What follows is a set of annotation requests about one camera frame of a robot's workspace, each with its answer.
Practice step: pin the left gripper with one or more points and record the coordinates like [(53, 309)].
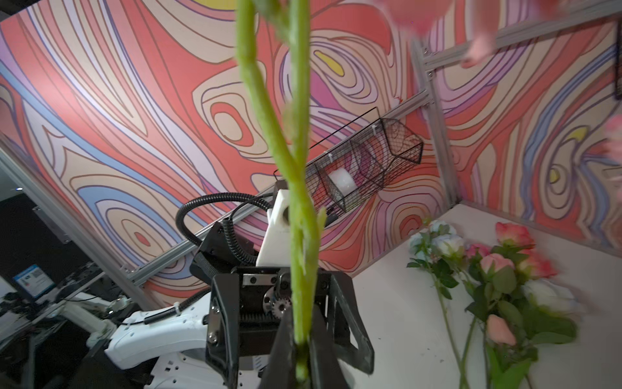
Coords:
[(246, 310)]

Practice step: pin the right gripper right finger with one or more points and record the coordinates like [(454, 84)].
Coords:
[(324, 367)]

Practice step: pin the black wire basket left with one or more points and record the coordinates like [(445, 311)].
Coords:
[(373, 149)]

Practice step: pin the pile of artificial flowers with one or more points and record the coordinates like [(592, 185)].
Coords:
[(513, 299)]

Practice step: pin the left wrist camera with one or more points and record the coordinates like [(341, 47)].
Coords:
[(276, 246)]

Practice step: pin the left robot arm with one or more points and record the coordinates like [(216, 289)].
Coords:
[(175, 339)]

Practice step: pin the computer monitor in background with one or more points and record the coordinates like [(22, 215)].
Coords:
[(34, 281)]

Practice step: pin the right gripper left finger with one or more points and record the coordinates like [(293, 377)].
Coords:
[(280, 372)]

